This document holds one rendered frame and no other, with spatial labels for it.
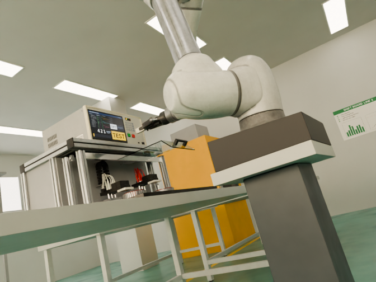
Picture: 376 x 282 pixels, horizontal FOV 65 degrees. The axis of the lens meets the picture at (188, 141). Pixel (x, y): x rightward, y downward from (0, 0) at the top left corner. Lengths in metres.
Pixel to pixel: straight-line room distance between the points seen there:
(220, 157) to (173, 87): 0.26
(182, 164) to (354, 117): 3.40
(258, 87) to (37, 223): 0.74
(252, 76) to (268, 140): 0.24
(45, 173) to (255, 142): 1.09
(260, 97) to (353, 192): 5.54
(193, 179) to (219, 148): 4.37
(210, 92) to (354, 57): 5.97
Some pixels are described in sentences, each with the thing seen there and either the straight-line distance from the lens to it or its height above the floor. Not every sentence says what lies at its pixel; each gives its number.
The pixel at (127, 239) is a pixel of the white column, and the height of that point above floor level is 0.55.
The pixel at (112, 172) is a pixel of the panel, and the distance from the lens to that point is 1.76.
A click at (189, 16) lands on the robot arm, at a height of 1.48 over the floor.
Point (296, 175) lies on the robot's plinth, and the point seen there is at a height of 0.67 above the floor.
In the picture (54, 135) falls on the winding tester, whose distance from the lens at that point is 1.81.
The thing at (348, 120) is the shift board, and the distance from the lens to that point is 6.49.
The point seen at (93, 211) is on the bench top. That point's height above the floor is 0.72.
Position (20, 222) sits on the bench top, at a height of 0.72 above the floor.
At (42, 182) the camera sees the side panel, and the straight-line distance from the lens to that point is 1.64.
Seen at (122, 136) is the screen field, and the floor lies 1.17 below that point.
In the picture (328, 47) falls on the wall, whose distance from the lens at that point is 6.90.
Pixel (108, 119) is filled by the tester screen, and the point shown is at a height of 1.26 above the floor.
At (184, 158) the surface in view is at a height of 1.68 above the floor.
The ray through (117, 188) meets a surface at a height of 0.86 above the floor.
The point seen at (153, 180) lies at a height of 0.88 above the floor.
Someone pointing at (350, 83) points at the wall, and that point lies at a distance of 6.63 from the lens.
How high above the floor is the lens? 0.63
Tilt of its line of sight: 14 degrees up
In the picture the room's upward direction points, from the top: 15 degrees counter-clockwise
